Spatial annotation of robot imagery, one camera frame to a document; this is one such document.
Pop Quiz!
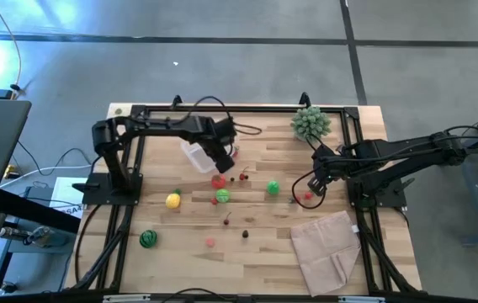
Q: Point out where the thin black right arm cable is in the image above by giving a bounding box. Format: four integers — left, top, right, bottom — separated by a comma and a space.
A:
443, 124, 478, 142

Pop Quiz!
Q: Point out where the silver metal bracket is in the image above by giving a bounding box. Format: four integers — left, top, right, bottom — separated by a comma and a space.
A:
103, 294, 151, 303
337, 295, 386, 303

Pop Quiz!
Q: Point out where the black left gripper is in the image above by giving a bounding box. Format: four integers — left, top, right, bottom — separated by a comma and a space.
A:
199, 132, 236, 174

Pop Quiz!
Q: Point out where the yellow toy pineapple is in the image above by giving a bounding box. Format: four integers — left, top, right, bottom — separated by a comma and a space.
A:
165, 188, 183, 210

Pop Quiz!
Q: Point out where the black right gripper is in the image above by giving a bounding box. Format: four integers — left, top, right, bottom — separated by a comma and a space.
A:
307, 146, 343, 198

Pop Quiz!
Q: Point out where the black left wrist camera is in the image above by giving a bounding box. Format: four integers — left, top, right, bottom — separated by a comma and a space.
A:
215, 117, 239, 139

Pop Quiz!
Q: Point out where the beige folded cloth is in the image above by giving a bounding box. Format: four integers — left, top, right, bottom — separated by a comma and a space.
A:
289, 210, 363, 298

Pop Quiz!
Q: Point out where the yellow hanging cable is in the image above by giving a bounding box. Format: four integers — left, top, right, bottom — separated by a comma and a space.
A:
0, 0, 24, 100

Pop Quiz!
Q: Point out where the green potted plant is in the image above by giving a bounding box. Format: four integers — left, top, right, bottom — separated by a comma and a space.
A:
289, 105, 332, 142

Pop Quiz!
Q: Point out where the silver metal tool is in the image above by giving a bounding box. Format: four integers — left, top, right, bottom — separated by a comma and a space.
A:
0, 225, 70, 253

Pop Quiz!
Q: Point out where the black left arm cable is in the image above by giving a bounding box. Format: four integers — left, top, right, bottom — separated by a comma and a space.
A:
167, 95, 263, 136

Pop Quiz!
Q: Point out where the black aluminium table frame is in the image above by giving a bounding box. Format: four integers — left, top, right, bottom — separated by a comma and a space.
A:
60, 91, 425, 303

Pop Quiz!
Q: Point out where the clear plastic tupperware container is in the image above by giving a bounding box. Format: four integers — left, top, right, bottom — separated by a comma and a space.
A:
178, 140, 220, 175

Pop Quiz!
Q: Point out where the white floor cable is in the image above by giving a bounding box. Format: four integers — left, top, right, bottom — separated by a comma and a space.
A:
0, 162, 97, 189

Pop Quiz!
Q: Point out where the striped green toy watermelon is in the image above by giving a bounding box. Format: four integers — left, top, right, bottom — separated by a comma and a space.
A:
139, 229, 159, 249

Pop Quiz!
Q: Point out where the white paper box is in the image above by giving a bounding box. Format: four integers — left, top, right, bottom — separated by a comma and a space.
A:
49, 176, 93, 220

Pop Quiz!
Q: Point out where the black desk beam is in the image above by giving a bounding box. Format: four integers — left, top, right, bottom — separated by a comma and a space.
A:
0, 189, 82, 235

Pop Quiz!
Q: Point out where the black floor cable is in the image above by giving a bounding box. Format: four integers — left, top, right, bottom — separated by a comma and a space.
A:
73, 203, 102, 284

